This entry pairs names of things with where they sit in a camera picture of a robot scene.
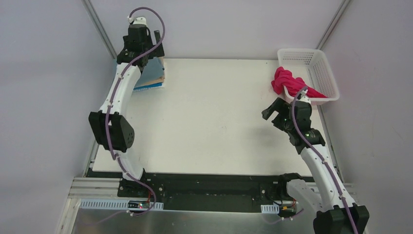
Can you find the left aluminium frame post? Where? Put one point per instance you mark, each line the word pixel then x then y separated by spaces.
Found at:
pixel 88 5

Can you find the controller circuit board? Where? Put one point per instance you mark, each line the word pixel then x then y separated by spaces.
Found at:
pixel 138 205
pixel 288 209

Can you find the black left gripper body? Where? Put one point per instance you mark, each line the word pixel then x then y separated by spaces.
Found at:
pixel 158 49

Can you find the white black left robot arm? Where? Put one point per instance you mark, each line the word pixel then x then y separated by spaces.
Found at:
pixel 139 66

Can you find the right controller circuit board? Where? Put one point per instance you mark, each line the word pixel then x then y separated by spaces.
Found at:
pixel 288 209

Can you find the white plastic laundry basket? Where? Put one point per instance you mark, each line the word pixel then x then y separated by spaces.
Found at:
pixel 313 67

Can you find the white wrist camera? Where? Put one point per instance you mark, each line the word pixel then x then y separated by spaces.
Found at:
pixel 304 97
pixel 137 21

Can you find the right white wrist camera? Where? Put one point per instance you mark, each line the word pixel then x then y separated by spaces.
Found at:
pixel 304 97

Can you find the right aluminium frame post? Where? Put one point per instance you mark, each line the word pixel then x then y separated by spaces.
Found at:
pixel 333 23

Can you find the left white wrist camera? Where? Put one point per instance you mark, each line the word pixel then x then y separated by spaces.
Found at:
pixel 137 21

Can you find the pink red t shirt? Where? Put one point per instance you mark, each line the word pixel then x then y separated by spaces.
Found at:
pixel 284 79

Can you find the folded blue white t shirt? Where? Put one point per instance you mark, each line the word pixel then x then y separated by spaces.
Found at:
pixel 148 87

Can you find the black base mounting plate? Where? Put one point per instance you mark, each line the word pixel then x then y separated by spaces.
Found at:
pixel 220 193

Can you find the aluminium frame post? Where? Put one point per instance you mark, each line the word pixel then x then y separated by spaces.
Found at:
pixel 333 23
pixel 88 5

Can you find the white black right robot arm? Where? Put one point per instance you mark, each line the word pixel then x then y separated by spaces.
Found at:
pixel 332 208

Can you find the aluminium front rail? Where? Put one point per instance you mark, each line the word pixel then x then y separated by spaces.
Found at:
pixel 118 187

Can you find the grey-blue t shirt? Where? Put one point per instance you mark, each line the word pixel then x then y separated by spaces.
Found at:
pixel 154 68

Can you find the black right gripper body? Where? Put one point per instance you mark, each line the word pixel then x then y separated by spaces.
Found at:
pixel 276 112

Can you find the folded tan t shirt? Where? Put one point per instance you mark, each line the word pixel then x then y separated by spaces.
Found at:
pixel 145 81

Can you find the left controller circuit board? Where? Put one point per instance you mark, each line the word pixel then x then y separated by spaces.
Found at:
pixel 138 205

